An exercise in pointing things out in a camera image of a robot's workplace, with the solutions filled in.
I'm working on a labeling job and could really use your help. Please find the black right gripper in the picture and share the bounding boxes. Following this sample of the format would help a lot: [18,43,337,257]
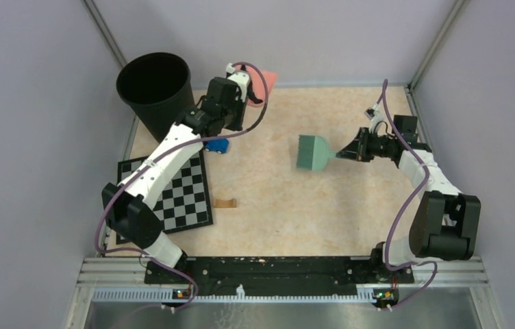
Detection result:
[337,127,396,163]

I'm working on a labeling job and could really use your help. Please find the pink plastic dustpan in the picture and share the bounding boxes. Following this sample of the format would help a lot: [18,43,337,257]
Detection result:
[234,64,279,108]

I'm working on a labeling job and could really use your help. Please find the green hand brush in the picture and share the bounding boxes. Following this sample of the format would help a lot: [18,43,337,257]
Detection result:
[296,134,336,171]

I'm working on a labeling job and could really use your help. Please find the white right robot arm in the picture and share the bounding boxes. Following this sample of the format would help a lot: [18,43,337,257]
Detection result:
[336,115,481,282]

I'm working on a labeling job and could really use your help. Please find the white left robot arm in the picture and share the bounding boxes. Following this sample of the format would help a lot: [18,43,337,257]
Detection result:
[103,71,255,284]

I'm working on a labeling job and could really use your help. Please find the blue toy car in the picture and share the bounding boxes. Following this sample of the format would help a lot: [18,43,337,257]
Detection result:
[203,138,229,154]

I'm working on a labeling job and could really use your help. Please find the black plastic trash bin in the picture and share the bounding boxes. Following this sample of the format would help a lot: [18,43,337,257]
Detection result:
[116,52,195,143]

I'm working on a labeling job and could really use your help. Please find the brown curved wooden piece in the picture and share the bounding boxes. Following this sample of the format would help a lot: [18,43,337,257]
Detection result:
[213,198,237,208]

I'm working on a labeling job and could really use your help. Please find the black and grey checkerboard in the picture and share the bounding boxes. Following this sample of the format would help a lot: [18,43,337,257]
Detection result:
[116,151,214,241]

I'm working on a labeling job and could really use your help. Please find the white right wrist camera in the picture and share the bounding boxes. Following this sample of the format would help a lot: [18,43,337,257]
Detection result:
[364,103,385,133]

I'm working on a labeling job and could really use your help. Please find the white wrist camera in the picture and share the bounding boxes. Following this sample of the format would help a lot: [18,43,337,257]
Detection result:
[226,63,251,93]
[364,103,385,133]

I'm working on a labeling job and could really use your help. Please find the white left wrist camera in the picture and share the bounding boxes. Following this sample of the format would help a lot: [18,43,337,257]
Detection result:
[226,63,251,93]

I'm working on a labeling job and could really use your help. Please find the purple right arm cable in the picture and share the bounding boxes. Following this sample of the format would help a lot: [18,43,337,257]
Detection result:
[366,79,438,312]

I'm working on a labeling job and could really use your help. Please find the grey slotted cable duct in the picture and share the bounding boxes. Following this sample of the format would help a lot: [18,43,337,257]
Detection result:
[92,288,376,304]

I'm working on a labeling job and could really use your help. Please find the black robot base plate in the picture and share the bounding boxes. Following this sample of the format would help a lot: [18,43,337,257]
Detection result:
[144,255,415,298]

